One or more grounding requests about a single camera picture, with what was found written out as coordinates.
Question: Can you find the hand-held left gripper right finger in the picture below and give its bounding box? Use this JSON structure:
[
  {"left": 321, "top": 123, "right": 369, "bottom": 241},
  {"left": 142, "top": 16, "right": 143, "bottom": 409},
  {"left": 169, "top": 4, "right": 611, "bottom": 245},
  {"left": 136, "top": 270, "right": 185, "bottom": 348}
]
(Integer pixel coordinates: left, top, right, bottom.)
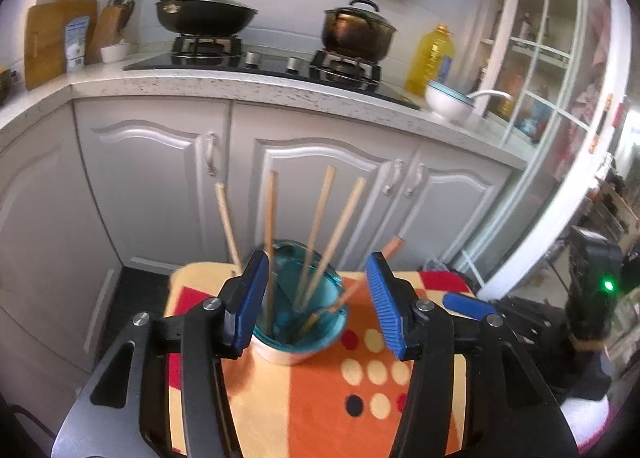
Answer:
[{"left": 365, "top": 252, "right": 581, "bottom": 458}]

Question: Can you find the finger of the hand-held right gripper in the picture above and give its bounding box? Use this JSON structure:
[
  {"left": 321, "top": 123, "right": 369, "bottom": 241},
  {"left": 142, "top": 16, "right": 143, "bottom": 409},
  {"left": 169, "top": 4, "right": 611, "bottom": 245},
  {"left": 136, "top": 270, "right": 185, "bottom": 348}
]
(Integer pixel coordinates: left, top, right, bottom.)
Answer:
[{"left": 442, "top": 291, "right": 502, "bottom": 321}]

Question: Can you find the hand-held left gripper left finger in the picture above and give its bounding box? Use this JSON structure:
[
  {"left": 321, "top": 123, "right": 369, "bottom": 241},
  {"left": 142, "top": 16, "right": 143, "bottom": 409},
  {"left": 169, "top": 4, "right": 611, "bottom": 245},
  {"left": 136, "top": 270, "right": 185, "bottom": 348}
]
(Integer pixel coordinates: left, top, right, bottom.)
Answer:
[{"left": 50, "top": 249, "right": 271, "bottom": 458}]

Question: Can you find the metal fork copper handle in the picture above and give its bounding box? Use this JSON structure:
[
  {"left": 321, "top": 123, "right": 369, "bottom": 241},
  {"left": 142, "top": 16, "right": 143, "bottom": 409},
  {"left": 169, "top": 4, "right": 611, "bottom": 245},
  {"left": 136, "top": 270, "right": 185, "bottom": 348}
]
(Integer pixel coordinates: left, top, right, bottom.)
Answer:
[{"left": 330, "top": 235, "right": 404, "bottom": 314}]

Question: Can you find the teal translucent cup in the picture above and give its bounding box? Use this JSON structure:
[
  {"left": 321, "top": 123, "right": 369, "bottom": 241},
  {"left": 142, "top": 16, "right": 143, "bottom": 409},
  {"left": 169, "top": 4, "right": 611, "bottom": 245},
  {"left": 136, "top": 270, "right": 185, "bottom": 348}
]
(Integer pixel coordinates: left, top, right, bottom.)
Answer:
[{"left": 245, "top": 238, "right": 350, "bottom": 366}]

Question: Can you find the orange patterned mat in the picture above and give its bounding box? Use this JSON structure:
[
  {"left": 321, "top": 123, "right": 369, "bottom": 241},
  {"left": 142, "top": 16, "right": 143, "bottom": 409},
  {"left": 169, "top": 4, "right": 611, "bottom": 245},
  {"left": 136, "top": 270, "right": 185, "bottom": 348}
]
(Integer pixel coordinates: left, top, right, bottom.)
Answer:
[{"left": 165, "top": 260, "right": 481, "bottom": 456}]

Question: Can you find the narrow grey cabinet door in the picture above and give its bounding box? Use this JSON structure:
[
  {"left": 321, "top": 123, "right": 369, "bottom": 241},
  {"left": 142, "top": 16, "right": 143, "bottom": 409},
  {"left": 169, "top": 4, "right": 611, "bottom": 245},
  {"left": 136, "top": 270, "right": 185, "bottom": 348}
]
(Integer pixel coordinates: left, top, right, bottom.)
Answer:
[{"left": 72, "top": 98, "right": 233, "bottom": 269}]

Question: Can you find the wide grey cabinet door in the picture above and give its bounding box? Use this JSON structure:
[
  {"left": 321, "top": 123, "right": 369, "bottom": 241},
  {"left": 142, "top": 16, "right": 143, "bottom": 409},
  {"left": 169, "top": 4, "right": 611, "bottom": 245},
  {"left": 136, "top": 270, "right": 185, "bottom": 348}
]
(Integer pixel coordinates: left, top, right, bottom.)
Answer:
[{"left": 227, "top": 103, "right": 421, "bottom": 271}]

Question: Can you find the pink white round object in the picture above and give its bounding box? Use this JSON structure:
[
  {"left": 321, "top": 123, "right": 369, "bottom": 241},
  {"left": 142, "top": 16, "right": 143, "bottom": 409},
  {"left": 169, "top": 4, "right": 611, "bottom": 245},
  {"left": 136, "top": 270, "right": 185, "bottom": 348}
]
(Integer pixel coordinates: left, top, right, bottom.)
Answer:
[{"left": 557, "top": 395, "right": 613, "bottom": 456}]

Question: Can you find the white bowl blue rim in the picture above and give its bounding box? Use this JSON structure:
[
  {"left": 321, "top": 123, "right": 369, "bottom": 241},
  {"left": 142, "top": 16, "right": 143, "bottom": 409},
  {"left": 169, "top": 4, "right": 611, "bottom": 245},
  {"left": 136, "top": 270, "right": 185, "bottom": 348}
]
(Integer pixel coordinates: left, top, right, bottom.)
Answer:
[{"left": 425, "top": 79, "right": 475, "bottom": 123}]

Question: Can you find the grey side cabinet door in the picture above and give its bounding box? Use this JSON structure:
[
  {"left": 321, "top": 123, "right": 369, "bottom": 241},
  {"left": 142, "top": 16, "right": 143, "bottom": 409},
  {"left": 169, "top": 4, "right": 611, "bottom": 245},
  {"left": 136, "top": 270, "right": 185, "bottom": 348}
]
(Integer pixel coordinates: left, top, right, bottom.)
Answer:
[{"left": 0, "top": 105, "right": 126, "bottom": 379}]

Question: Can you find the black gas stove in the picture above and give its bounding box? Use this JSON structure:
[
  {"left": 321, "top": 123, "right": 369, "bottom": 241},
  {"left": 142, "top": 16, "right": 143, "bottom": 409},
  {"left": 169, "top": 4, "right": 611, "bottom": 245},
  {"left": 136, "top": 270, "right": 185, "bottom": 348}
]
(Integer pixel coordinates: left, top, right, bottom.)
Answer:
[{"left": 122, "top": 35, "right": 421, "bottom": 111}]

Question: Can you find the yellow oil bottle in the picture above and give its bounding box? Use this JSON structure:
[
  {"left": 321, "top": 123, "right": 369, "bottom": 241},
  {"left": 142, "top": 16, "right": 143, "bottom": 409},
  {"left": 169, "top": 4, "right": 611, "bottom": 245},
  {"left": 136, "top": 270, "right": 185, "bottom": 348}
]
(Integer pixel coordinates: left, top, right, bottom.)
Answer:
[{"left": 404, "top": 24, "right": 456, "bottom": 96}]

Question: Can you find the dark cooking pot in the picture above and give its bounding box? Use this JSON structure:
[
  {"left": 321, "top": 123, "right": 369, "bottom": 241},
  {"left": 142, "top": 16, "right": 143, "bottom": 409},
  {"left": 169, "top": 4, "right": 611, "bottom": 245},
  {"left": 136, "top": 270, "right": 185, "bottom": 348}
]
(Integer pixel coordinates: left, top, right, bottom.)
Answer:
[{"left": 321, "top": 8, "right": 398, "bottom": 60}]

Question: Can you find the small white bowl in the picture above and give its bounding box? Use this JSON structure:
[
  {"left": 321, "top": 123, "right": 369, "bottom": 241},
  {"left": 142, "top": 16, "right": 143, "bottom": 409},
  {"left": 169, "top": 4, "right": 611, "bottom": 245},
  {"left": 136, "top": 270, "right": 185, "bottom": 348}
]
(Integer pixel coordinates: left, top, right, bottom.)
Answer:
[{"left": 100, "top": 40, "right": 132, "bottom": 63}]

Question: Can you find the black wok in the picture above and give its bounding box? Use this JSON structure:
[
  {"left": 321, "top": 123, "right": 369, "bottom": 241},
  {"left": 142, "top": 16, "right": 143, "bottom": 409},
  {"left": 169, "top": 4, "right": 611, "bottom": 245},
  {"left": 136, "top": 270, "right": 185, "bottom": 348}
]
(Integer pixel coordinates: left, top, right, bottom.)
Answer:
[{"left": 109, "top": 0, "right": 258, "bottom": 35}]

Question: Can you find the dark pot lid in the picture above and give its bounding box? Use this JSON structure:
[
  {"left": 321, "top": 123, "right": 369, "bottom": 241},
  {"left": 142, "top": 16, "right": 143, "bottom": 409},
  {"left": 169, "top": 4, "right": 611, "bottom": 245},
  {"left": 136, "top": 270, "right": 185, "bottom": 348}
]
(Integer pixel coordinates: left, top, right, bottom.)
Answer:
[{"left": 324, "top": 0, "right": 396, "bottom": 26}]

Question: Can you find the white blue packet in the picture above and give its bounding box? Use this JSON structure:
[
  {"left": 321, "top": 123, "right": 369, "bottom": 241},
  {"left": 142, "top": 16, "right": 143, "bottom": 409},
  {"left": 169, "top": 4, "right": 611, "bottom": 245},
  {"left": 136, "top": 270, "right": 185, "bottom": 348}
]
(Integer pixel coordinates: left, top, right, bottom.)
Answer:
[{"left": 65, "top": 15, "right": 92, "bottom": 71}]

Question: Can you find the wooden knife block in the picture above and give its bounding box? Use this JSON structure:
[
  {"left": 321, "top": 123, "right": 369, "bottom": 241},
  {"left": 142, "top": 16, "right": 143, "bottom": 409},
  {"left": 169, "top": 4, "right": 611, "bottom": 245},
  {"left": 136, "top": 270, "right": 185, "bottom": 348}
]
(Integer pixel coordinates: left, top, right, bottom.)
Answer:
[{"left": 84, "top": 0, "right": 136, "bottom": 66}]

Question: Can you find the wooden cutting board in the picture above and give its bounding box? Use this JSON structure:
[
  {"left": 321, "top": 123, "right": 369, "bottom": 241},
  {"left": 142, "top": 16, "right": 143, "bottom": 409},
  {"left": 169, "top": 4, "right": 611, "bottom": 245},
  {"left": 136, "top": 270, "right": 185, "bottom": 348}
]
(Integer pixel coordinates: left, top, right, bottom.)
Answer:
[{"left": 24, "top": 0, "right": 98, "bottom": 90}]

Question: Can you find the silver cabinet handle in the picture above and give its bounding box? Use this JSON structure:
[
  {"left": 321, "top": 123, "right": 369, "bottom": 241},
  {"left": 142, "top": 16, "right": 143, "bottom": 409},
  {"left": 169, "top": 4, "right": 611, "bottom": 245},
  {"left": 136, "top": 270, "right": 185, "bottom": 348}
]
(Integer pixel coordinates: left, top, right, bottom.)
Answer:
[
  {"left": 382, "top": 159, "right": 403, "bottom": 196},
  {"left": 205, "top": 132, "right": 218, "bottom": 178},
  {"left": 405, "top": 163, "right": 426, "bottom": 199}
]

